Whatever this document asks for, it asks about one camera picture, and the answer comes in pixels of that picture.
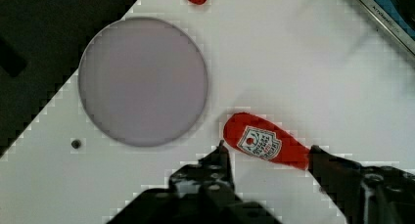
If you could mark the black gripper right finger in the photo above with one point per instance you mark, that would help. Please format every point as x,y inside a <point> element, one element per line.
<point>365,194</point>

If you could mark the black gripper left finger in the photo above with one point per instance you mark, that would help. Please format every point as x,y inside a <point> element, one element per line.
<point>213,169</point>

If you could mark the red plush ketchup bottle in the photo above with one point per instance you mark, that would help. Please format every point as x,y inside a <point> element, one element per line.
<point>258,137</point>

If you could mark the grey round plate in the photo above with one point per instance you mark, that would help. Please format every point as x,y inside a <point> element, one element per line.
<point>143,82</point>

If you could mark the toy stove with blue top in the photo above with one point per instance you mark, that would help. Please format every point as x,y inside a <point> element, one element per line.
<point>396,18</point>

